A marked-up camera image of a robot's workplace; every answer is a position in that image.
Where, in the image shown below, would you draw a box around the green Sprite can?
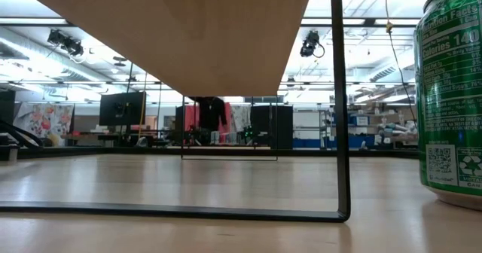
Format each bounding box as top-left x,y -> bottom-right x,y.
413,0 -> 482,212

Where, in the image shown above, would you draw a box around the wooden shelf with black legs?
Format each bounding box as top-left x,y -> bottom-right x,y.
0,0 -> 352,223

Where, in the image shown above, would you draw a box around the white patterned cloth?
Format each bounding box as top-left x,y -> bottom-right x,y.
230,105 -> 252,146

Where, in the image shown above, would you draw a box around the person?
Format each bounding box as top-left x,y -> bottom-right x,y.
189,96 -> 229,147

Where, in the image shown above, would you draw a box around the black cabinet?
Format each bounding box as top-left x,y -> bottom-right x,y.
250,105 -> 294,151

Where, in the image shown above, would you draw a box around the orange-red draped cloth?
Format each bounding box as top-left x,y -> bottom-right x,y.
184,104 -> 233,145

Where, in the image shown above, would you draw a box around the blue storage bins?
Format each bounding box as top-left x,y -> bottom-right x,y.
292,134 -> 377,150

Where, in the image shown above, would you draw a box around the metal storage rack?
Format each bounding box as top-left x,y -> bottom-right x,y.
319,108 -> 377,151

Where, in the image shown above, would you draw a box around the black computer monitor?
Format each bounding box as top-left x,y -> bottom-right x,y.
99,91 -> 147,127

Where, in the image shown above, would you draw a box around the background desk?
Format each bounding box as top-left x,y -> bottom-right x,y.
59,131 -> 170,148

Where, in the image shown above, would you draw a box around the cluttered background workbench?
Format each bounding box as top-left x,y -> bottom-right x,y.
371,119 -> 419,145

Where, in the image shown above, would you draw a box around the floral patterned cloth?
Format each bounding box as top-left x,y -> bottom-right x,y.
13,102 -> 75,148

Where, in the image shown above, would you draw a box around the black upright panel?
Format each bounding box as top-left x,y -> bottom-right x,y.
0,90 -> 17,130

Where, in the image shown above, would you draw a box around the black ceiling-mounted camera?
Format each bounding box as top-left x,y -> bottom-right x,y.
300,29 -> 325,59
47,29 -> 84,57

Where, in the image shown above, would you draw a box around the black aluminium table frame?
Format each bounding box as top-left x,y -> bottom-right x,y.
0,145 -> 419,160

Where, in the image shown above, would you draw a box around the yellow hanging cord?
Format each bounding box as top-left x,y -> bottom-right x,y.
382,0 -> 418,125

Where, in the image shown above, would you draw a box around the black curved cable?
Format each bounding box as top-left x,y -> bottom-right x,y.
0,117 -> 43,149

